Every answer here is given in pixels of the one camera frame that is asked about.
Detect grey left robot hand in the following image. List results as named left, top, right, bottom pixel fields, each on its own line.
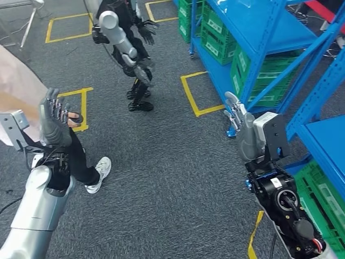
left=39, top=87, right=73, bottom=148

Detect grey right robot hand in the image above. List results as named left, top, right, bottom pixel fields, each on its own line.
left=224, top=91, right=267, bottom=163

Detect yellow floor tape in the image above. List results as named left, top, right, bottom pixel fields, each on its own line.
left=145, top=0, right=179, bottom=24
left=247, top=210, right=265, bottom=259
left=180, top=70, right=226, bottom=118
left=57, top=86, right=94, bottom=133

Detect person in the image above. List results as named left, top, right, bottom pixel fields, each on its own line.
left=0, top=44, right=112, bottom=195

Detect white stand leg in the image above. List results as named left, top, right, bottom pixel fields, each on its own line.
left=20, top=0, right=45, bottom=49

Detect black humanoid robot legs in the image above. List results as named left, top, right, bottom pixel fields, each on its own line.
left=82, top=0, right=160, bottom=113

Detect black round stool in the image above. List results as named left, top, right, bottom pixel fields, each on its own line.
left=322, top=37, right=345, bottom=60

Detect green crate stack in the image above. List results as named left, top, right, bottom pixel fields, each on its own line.
left=178, top=0, right=203, bottom=44

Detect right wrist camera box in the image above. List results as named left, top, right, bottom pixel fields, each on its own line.
left=252, top=111, right=291, bottom=162

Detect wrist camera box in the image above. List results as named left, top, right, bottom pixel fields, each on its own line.
left=0, top=110, right=45, bottom=153
left=252, top=111, right=291, bottom=162

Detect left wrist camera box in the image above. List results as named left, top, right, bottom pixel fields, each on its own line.
left=0, top=110, right=45, bottom=153

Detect black cable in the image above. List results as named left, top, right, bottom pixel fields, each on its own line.
left=269, top=233, right=278, bottom=259
left=0, top=196, right=23, bottom=215

